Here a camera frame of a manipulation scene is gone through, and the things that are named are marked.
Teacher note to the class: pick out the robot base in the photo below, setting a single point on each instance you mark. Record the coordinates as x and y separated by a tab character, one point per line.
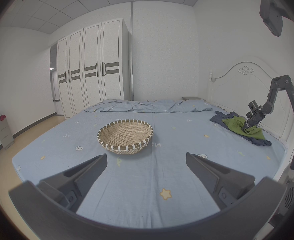
290	196

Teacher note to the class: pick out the round woven basket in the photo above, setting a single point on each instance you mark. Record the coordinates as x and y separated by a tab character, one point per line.
124	136

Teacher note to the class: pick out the grey bedside table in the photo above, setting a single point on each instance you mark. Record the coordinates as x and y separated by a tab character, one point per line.
190	98

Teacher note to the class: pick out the green shorts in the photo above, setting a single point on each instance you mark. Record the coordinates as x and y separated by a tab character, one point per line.
233	125

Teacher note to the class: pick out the dark blue printed T-shirt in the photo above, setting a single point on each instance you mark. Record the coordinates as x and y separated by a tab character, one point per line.
218	119

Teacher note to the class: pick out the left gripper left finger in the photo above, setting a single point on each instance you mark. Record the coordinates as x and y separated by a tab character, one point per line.
86	174

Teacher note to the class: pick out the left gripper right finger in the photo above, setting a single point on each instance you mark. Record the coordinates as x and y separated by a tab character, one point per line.
207	174

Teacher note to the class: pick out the pale blue quilt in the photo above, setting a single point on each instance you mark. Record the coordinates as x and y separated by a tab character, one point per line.
142	106

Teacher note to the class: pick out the white wardrobe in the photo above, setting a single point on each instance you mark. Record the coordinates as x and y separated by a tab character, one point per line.
92	71

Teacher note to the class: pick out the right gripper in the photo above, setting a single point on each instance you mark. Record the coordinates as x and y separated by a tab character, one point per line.
255	120

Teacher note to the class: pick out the grey chest of drawers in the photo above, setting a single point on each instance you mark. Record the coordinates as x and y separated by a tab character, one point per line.
1	134

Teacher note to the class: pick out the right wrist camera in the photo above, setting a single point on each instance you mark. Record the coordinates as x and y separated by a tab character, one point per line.
254	106

